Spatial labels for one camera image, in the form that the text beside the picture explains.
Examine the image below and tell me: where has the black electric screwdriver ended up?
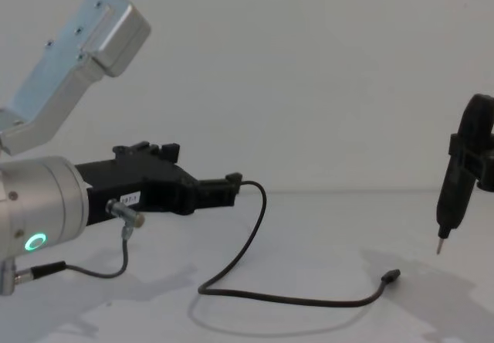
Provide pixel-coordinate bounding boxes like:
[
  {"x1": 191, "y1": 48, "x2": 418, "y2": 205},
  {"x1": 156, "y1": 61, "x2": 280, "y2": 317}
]
[{"x1": 435, "y1": 93, "x2": 494, "y2": 256}]

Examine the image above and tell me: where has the black screwdriver clamp mount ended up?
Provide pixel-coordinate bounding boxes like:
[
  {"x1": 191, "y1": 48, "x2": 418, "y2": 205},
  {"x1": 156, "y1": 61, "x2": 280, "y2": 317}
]
[{"x1": 448, "y1": 131, "x2": 494, "y2": 192}]

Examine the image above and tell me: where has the thin grey wrist cable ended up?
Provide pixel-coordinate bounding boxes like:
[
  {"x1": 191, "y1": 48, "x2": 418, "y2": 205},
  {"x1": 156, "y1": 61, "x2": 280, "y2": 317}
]
[{"x1": 15, "y1": 199, "x2": 146, "y2": 283}]

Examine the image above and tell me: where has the black cable with plug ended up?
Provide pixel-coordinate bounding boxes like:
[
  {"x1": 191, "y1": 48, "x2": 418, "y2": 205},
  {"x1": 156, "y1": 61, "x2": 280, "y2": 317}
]
[{"x1": 197, "y1": 180, "x2": 401, "y2": 308}]

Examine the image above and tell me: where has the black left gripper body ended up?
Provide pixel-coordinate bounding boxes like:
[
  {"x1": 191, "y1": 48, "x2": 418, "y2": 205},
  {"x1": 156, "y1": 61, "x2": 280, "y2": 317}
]
[{"x1": 74, "y1": 140, "x2": 202, "y2": 229}]

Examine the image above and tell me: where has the white table cloth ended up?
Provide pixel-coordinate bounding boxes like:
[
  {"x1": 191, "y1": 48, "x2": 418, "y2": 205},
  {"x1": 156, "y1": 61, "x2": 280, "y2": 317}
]
[{"x1": 0, "y1": 188, "x2": 494, "y2": 343}]

